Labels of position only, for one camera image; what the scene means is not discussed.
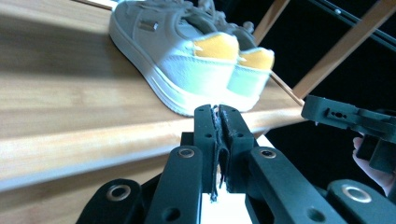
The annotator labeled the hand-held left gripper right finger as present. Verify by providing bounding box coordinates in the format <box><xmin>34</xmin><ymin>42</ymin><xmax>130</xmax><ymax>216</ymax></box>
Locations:
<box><xmin>218</xmin><ymin>104</ymin><xmax>260</xmax><ymax>193</ymax></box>

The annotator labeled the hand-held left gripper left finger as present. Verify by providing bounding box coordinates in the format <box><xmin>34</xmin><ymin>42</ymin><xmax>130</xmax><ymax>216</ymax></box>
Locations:
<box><xmin>193</xmin><ymin>104</ymin><xmax>219</xmax><ymax>194</ymax></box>

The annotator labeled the white sneaker yellow heel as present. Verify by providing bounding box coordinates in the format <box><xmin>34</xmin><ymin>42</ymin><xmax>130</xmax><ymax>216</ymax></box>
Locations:
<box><xmin>186</xmin><ymin>0</ymin><xmax>276</xmax><ymax>114</ymax></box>
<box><xmin>108</xmin><ymin>0</ymin><xmax>241</xmax><ymax>118</ymax></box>

